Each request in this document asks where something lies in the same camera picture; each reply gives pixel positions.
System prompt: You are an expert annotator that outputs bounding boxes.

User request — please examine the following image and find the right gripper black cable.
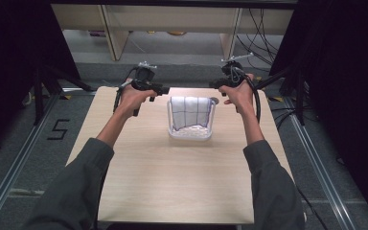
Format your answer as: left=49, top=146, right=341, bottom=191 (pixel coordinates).
left=234, top=67, right=264, bottom=125

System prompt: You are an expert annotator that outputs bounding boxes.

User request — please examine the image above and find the bundle of black cables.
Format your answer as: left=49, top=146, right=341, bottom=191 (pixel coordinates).
left=235, top=8, right=287, bottom=66

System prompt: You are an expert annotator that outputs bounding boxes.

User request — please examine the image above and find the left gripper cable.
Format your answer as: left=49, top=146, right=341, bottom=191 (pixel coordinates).
left=112, top=74, right=135, bottom=115

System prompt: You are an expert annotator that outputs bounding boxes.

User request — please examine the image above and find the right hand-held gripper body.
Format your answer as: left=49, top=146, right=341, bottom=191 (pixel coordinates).
left=218, top=52, right=255, bottom=94

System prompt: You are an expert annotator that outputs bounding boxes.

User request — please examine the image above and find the beige desk frame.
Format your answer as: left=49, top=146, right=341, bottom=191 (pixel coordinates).
left=51, top=2, right=295, bottom=62

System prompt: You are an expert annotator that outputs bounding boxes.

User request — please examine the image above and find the white cloth with purple trim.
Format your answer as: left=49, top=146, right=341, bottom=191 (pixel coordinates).
left=169, top=95, right=214, bottom=131

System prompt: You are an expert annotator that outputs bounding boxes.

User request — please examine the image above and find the black curtain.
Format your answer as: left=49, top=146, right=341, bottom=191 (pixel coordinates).
left=0, top=0, right=81, bottom=161
left=267, top=0, right=368, bottom=229

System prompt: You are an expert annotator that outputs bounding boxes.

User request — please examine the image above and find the black metal stand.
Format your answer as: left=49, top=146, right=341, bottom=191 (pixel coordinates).
left=254, top=61, right=308, bottom=127
left=32, top=61, right=95, bottom=127

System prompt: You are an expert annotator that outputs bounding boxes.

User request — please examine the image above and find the aluminium floor rail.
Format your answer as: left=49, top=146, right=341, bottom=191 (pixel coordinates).
left=0, top=91, right=64, bottom=230
left=282, top=95, right=357, bottom=230

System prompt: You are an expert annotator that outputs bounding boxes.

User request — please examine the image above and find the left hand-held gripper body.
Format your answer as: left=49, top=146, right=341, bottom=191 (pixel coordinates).
left=121, top=60, right=161, bottom=97

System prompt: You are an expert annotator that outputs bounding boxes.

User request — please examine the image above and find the person's right hand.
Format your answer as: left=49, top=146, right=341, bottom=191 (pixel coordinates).
left=222, top=73, right=257, bottom=117

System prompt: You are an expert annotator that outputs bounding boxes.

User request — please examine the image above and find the person's left hand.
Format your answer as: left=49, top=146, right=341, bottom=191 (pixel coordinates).
left=117, top=83, right=158, bottom=120

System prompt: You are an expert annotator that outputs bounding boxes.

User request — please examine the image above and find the black floor cable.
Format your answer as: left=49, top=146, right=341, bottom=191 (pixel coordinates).
left=296, top=186, right=331, bottom=230

